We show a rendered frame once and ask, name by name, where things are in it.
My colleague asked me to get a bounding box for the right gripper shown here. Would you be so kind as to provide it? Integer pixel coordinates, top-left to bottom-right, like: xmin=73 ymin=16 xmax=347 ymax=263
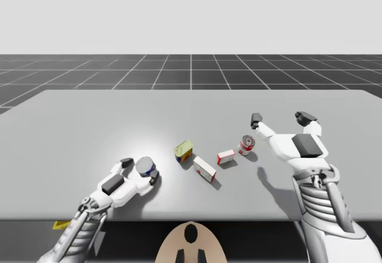
xmin=250 ymin=111 xmax=329 ymax=168

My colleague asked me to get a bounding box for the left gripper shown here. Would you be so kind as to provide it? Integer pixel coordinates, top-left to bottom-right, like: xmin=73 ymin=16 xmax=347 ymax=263
xmin=90 ymin=157 xmax=160 ymax=209

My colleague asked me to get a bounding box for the blue flat can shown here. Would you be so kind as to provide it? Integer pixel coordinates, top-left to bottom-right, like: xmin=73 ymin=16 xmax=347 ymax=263
xmin=135 ymin=156 xmax=156 ymax=177

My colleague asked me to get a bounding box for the red and white can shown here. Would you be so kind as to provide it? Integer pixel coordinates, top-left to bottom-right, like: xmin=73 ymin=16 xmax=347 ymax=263
xmin=237 ymin=135 xmax=256 ymax=156

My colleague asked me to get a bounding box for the green and blue rectangular can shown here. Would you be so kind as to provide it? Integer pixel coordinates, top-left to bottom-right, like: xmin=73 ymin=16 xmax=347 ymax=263
xmin=174 ymin=140 xmax=193 ymax=164

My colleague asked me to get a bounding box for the red and white carton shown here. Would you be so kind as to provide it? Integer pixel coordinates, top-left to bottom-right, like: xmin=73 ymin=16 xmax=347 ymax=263
xmin=217 ymin=149 xmax=236 ymax=166
xmin=192 ymin=156 xmax=217 ymax=183

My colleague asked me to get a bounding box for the tan robot part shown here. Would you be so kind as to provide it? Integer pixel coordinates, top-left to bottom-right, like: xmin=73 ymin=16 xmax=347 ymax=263
xmin=154 ymin=220 xmax=229 ymax=263

